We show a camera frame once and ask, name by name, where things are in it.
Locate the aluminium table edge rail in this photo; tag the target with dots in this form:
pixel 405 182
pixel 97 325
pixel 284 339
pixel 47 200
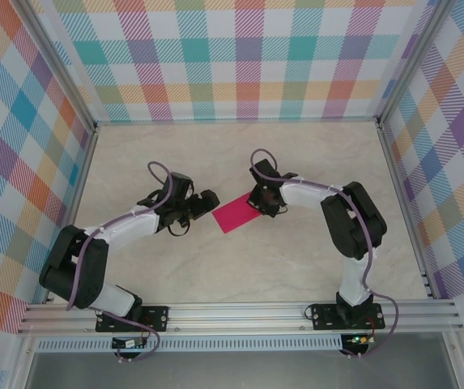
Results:
pixel 235 120
pixel 405 210
pixel 75 202

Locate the grey metal panel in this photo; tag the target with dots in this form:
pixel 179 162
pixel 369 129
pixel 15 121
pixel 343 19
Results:
pixel 235 370

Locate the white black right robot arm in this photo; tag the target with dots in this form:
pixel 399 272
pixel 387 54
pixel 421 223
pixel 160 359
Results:
pixel 302 199

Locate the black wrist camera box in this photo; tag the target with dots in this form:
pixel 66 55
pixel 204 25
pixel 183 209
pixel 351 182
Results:
pixel 264 169
pixel 181 183

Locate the aluminium frame post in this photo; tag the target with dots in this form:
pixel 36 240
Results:
pixel 59 65
pixel 411 61

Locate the pink cloth piece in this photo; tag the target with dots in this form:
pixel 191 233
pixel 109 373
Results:
pixel 231 216

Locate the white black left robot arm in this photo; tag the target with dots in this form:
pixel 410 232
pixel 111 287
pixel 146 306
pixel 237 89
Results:
pixel 138 231

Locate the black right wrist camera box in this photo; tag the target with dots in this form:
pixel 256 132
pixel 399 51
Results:
pixel 264 169

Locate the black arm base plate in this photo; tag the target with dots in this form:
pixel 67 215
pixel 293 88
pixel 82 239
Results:
pixel 324 322
pixel 158 318

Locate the wide aluminium base rail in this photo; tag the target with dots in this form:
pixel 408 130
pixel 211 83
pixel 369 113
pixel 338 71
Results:
pixel 235 318

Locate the aluminium frame leg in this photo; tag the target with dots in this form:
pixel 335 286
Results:
pixel 458 360
pixel 23 360

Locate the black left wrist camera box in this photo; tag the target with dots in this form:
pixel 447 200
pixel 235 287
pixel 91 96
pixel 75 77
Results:
pixel 181 183

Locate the small green circuit board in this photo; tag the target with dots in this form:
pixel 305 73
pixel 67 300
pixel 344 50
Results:
pixel 359 339
pixel 128 343

